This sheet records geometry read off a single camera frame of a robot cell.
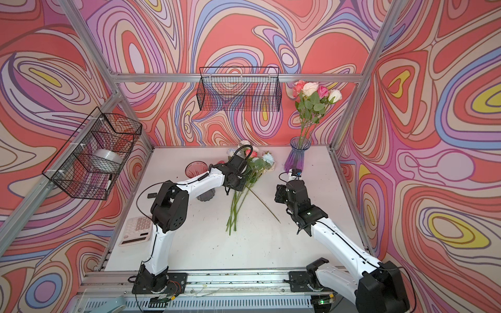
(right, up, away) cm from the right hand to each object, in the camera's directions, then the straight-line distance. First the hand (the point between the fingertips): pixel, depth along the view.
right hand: (280, 190), depth 83 cm
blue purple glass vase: (+9, +14, +14) cm, 22 cm away
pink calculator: (-64, -18, +3) cm, 67 cm away
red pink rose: (-13, +16, +3) cm, 21 cm away
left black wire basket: (-76, +11, -9) cm, 77 cm away
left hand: (-17, +2, +15) cm, 23 cm away
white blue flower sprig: (-7, +11, +19) cm, 23 cm away
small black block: (-64, -4, +15) cm, 66 cm away
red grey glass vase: (-38, +9, +4) cm, 39 cm away
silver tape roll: (-68, +15, -10) cm, 70 cm away
